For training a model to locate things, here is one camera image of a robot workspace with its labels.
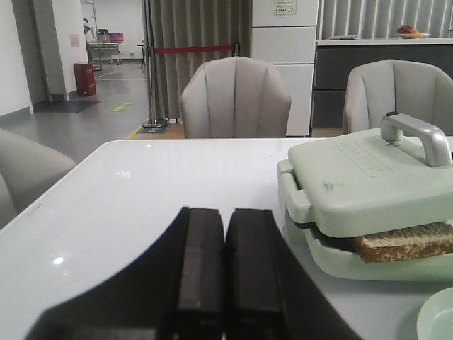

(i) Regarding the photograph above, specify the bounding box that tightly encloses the mint green breakfast maker base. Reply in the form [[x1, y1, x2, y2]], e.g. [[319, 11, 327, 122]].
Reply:
[[277, 160, 452, 282]]

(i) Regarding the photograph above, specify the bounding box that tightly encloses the left grey upholstered chair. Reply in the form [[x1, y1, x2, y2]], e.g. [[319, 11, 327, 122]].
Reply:
[[180, 57, 291, 139]]

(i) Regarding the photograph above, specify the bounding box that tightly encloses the right grey upholstered chair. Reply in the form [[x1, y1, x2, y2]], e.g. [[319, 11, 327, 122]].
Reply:
[[343, 59, 452, 136]]

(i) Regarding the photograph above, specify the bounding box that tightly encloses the red trash bin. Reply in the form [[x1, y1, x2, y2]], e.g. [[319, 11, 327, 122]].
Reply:
[[74, 62, 96, 96]]

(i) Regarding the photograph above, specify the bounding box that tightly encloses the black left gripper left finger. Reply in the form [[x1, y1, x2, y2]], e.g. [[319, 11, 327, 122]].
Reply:
[[30, 208, 224, 339]]

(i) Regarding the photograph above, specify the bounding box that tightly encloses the grey chair at left edge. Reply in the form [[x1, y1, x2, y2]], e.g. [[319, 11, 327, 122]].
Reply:
[[1, 130, 76, 227]]

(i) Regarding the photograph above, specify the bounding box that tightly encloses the mint green round plate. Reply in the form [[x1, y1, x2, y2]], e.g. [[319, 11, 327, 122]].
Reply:
[[417, 288, 452, 340]]

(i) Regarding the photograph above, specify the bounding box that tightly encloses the red belt barrier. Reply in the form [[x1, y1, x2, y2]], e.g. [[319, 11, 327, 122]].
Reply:
[[154, 43, 240, 54]]

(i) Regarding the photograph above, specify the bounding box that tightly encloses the white bread slice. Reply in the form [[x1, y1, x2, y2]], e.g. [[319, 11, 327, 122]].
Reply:
[[351, 222, 452, 263]]

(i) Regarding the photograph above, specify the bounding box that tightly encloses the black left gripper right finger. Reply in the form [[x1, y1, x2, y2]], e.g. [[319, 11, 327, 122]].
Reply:
[[226, 209, 359, 339]]

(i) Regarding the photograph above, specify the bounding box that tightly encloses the grey upholstered chair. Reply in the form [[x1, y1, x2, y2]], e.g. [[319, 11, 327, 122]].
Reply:
[[180, 57, 291, 139], [343, 59, 452, 136]]

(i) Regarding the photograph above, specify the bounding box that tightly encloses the fruit plate on counter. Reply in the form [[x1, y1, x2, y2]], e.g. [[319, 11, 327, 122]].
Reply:
[[396, 25, 430, 39]]

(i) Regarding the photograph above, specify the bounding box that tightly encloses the grey kitchen counter cabinet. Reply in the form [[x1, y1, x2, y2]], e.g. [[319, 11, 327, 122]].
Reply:
[[311, 38, 453, 129]]

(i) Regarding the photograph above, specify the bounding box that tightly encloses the white refrigerator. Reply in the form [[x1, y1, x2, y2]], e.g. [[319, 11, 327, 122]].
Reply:
[[251, 0, 319, 137]]

